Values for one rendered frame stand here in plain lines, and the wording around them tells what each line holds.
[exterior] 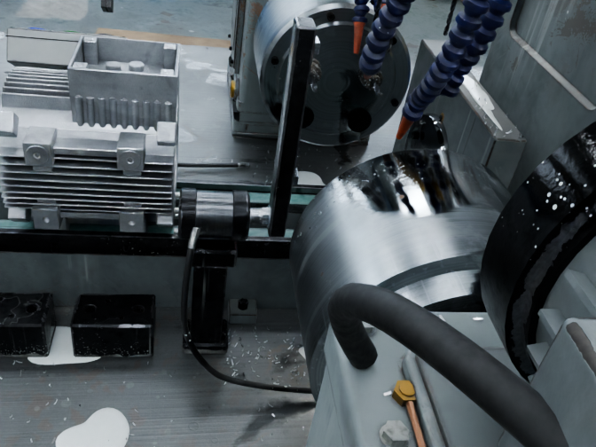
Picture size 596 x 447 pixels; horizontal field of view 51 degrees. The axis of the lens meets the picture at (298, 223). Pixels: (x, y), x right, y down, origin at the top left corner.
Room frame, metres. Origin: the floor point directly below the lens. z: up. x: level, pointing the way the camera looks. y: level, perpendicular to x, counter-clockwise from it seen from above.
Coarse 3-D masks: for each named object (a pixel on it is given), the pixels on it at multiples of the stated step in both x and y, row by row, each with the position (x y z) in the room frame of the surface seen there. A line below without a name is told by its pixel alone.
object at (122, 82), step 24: (96, 48) 0.72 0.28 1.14; (120, 48) 0.74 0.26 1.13; (144, 48) 0.74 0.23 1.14; (168, 48) 0.73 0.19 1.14; (72, 72) 0.63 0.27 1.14; (96, 72) 0.64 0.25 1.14; (120, 72) 0.64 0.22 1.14; (144, 72) 0.69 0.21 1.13; (72, 96) 0.63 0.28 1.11; (96, 96) 0.64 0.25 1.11; (120, 96) 0.64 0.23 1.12; (144, 96) 0.65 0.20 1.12; (168, 96) 0.66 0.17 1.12; (72, 120) 0.63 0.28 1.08; (96, 120) 0.64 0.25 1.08; (120, 120) 0.64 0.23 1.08; (144, 120) 0.65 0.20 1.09; (168, 120) 0.65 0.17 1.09
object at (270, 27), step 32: (288, 0) 1.04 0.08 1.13; (320, 0) 0.99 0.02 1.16; (352, 0) 0.99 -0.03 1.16; (256, 32) 1.07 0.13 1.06; (288, 32) 0.95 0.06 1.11; (320, 32) 0.96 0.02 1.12; (352, 32) 0.97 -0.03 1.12; (256, 64) 1.02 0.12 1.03; (320, 64) 0.96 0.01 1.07; (352, 64) 0.97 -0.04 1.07; (384, 64) 0.98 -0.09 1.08; (320, 96) 0.96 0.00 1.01; (352, 96) 0.97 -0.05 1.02; (384, 96) 0.98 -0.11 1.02; (320, 128) 0.96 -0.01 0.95; (352, 128) 0.97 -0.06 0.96
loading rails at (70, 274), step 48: (0, 192) 0.68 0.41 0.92; (0, 240) 0.59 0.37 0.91; (48, 240) 0.60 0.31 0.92; (96, 240) 0.62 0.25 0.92; (144, 240) 0.63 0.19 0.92; (288, 240) 0.67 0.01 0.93; (0, 288) 0.59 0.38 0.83; (48, 288) 0.60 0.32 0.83; (96, 288) 0.61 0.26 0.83; (144, 288) 0.63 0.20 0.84; (240, 288) 0.66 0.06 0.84; (288, 288) 0.67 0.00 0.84
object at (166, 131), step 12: (0, 120) 0.60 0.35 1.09; (12, 120) 0.60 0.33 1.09; (0, 132) 0.59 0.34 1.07; (12, 132) 0.59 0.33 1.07; (168, 132) 0.64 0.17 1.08; (168, 144) 0.63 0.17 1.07; (12, 216) 0.59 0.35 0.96; (24, 216) 0.59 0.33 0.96; (156, 216) 0.63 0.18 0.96; (168, 216) 0.64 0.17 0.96
